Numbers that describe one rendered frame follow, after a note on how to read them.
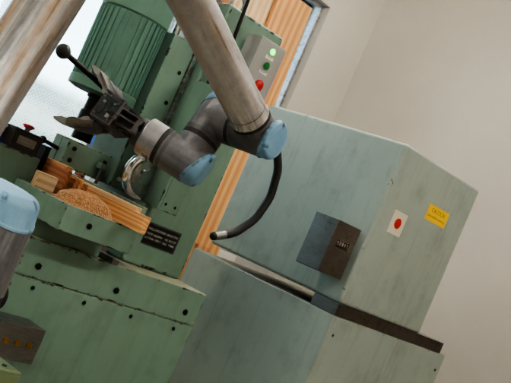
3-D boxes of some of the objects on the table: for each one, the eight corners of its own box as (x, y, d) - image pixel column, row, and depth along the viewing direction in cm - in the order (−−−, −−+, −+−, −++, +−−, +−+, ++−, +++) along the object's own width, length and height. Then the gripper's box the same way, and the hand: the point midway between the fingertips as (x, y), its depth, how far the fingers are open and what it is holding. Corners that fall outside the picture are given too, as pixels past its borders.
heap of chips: (48, 193, 213) (55, 178, 213) (95, 211, 223) (102, 197, 223) (68, 204, 207) (75, 188, 207) (116, 222, 217) (123, 207, 217)
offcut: (33, 186, 217) (40, 171, 217) (30, 183, 220) (36, 169, 220) (52, 193, 219) (58, 178, 219) (48, 191, 222) (54, 176, 222)
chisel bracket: (42, 163, 238) (56, 132, 238) (85, 181, 248) (99, 150, 248) (57, 170, 232) (71, 138, 233) (101, 188, 242) (114, 157, 243)
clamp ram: (-7, 163, 230) (8, 129, 230) (18, 172, 235) (33, 140, 235) (11, 172, 223) (26, 137, 224) (36, 182, 229) (52, 147, 229)
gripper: (166, 92, 213) (93, 46, 215) (115, 163, 209) (41, 116, 211) (168, 104, 221) (98, 60, 223) (119, 173, 217) (49, 128, 219)
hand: (72, 91), depth 220 cm, fingers open, 14 cm apart
